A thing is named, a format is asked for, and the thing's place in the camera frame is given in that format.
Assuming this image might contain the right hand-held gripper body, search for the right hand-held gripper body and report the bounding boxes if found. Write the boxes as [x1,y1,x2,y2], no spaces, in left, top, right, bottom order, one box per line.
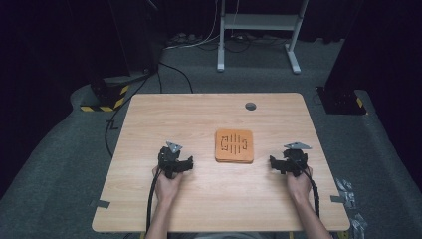
[282,141,314,177]

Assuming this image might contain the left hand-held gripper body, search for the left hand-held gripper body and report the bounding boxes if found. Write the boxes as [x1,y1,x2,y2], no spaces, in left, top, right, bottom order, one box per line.
[157,140,187,180]

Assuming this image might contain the orange wooden cutout coaster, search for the orange wooden cutout coaster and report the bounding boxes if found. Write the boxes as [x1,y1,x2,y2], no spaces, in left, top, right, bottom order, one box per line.
[214,128,254,161]

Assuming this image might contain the person's right hand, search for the person's right hand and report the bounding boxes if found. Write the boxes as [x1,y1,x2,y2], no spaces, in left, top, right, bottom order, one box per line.
[286,166,315,201]

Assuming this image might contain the person's left hand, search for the person's left hand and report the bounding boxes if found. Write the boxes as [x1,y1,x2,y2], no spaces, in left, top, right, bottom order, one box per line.
[151,165,185,202]

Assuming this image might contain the crumpled clear plastic scrap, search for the crumpled clear plastic scrap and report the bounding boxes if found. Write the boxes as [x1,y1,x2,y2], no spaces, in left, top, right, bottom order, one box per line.
[335,178,357,209]
[350,213,368,239]

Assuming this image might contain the black stand base yellow stripes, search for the black stand base yellow stripes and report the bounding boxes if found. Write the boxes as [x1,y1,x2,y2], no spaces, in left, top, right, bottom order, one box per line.
[80,77,130,114]
[316,86,368,116]

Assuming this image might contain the power strip with plugs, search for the power strip with plugs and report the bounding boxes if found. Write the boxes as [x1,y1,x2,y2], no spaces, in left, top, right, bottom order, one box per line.
[166,32,201,47]

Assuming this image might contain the white metal stand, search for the white metal stand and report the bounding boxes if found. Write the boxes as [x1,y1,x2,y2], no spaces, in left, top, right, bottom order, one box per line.
[216,0,310,75]

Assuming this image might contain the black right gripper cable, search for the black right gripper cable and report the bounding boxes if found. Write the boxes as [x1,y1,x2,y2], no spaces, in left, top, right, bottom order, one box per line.
[292,158,321,219]

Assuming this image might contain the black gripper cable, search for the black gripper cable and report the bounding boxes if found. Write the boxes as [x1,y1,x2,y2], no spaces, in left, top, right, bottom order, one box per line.
[292,158,321,219]
[145,167,163,234]

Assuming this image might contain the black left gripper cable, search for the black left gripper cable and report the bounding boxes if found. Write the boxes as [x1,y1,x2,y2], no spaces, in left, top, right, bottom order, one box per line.
[145,167,163,234]

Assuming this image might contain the long black floor cable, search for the long black floor cable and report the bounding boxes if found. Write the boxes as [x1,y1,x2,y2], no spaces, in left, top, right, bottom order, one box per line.
[104,71,160,158]

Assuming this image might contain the white floor cable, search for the white floor cable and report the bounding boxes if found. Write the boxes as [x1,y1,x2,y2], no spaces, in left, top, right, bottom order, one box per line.
[163,0,221,51]

